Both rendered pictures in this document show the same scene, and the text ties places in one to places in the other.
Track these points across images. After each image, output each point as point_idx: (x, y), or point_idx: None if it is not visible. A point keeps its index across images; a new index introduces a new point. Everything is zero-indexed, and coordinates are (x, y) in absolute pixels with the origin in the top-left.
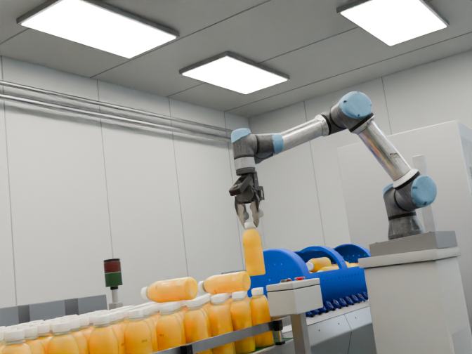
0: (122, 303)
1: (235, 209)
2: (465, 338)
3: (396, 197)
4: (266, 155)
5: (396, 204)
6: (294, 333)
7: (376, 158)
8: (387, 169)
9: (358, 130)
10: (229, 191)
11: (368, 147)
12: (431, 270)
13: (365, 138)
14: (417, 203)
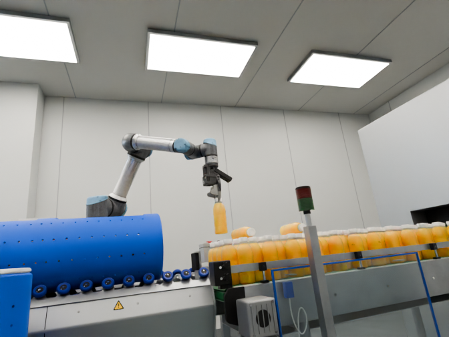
0: (303, 229)
1: (220, 186)
2: None
3: (114, 206)
4: (192, 157)
5: (111, 210)
6: None
7: (130, 180)
8: (127, 189)
9: (141, 162)
10: (232, 178)
11: (134, 172)
12: None
13: (138, 167)
14: (122, 215)
